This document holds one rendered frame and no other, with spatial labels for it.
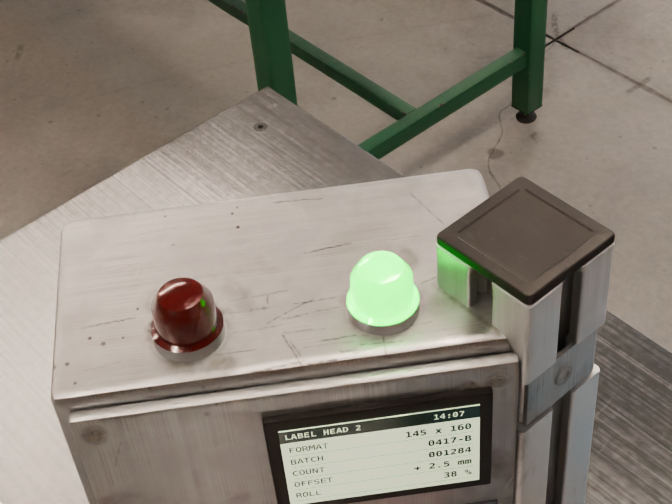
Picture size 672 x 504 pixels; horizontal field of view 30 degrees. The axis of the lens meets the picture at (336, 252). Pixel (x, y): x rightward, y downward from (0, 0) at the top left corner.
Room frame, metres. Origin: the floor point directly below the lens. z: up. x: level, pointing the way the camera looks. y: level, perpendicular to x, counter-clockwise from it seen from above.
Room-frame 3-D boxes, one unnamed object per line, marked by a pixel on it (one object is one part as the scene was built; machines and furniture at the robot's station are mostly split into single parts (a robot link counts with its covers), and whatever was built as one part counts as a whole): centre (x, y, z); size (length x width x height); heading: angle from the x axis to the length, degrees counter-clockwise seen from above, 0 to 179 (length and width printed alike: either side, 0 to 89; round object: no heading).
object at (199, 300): (0.30, 0.06, 1.49); 0.03 x 0.03 x 0.02
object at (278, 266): (0.33, 0.02, 1.38); 0.17 x 0.10 x 0.19; 92
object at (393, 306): (0.31, -0.01, 1.49); 0.03 x 0.03 x 0.02
